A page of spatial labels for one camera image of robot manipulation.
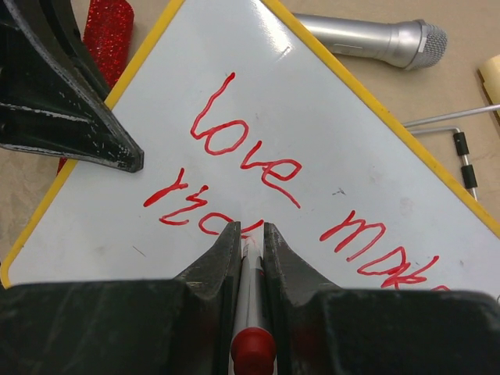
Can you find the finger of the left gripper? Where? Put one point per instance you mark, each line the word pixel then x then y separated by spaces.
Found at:
pixel 47 107
pixel 61 19

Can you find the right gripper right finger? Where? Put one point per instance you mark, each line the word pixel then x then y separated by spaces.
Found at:
pixel 321 328

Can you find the yellow framed whiteboard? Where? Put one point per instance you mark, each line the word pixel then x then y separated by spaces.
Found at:
pixel 244 116

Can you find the red whiteboard marker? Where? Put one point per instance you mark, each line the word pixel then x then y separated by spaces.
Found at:
pixel 253 349

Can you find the wire whiteboard stand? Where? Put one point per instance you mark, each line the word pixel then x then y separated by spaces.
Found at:
pixel 459 138

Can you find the silver toy microphone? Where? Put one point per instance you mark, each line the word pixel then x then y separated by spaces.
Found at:
pixel 409 45

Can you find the cream toy microphone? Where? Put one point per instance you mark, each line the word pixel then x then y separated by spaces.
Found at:
pixel 490 75

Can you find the red toy microphone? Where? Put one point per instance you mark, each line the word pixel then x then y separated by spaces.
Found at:
pixel 107 35

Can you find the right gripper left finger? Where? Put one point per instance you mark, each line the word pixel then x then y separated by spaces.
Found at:
pixel 178 326

